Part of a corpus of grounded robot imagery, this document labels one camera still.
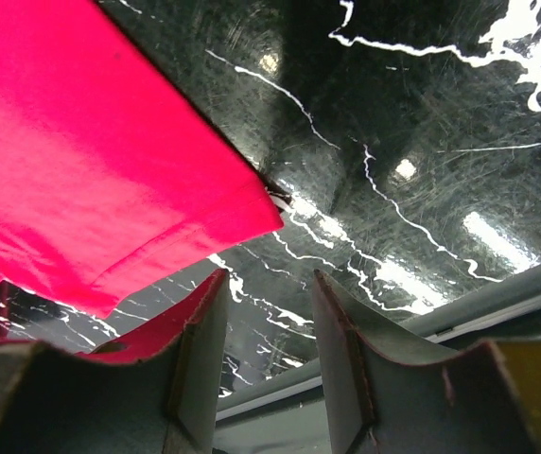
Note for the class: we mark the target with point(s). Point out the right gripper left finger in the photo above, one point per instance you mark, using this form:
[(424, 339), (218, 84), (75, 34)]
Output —
[(152, 390)]

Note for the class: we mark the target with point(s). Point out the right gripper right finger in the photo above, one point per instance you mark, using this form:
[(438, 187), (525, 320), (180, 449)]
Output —
[(387, 390)]

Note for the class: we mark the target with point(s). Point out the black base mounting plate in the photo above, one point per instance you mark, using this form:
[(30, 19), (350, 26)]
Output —
[(288, 413)]

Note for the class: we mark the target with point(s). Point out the red polo shirt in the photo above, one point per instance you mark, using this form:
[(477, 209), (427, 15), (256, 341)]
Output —
[(109, 179)]

